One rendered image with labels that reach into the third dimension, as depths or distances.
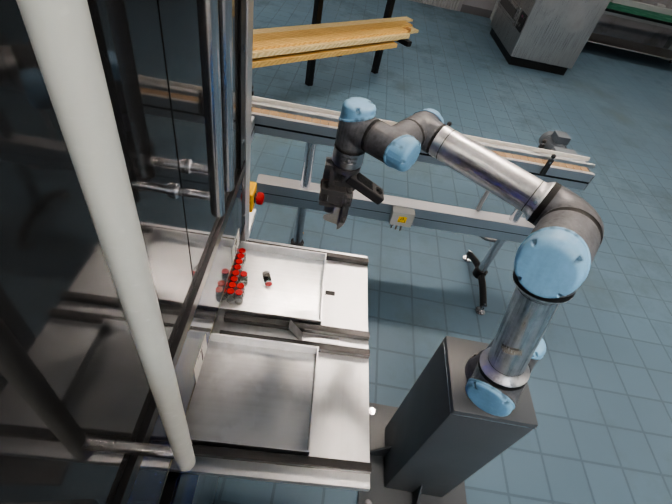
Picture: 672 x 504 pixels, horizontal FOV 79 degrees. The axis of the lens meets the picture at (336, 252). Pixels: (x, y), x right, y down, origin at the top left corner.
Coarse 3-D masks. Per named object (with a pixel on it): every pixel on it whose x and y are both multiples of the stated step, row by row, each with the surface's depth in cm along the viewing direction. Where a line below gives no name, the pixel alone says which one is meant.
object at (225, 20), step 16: (224, 0) 44; (224, 16) 45; (224, 32) 46; (224, 48) 47; (224, 64) 49; (224, 80) 50; (224, 96) 51; (224, 112) 53; (224, 128) 55; (224, 144) 56; (224, 160) 58; (224, 176) 60
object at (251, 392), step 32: (224, 352) 103; (256, 352) 105; (288, 352) 106; (224, 384) 98; (256, 384) 99; (288, 384) 100; (192, 416) 91; (224, 416) 92; (256, 416) 94; (288, 416) 95; (256, 448) 87; (288, 448) 87
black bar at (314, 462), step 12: (192, 444) 86; (204, 456) 86; (216, 456) 85; (228, 456) 85; (240, 456) 86; (252, 456) 86; (264, 456) 86; (276, 456) 87; (288, 456) 87; (300, 456) 88; (324, 468) 88; (336, 468) 87; (348, 468) 88; (360, 468) 88
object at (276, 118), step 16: (256, 112) 180; (272, 112) 183; (288, 112) 180; (304, 112) 180; (320, 112) 186; (336, 112) 185; (256, 128) 183; (272, 128) 183; (288, 128) 182; (304, 128) 182; (320, 128) 182; (336, 128) 182; (496, 144) 193; (512, 144) 193; (544, 144) 196; (416, 160) 191; (432, 160) 191; (512, 160) 189; (528, 160) 192; (544, 160) 195; (560, 160) 191; (576, 160) 200; (544, 176) 194; (560, 176) 194; (576, 176) 193; (592, 176) 193
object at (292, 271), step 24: (264, 264) 126; (288, 264) 128; (312, 264) 129; (264, 288) 120; (288, 288) 121; (312, 288) 123; (240, 312) 110; (264, 312) 110; (288, 312) 115; (312, 312) 116
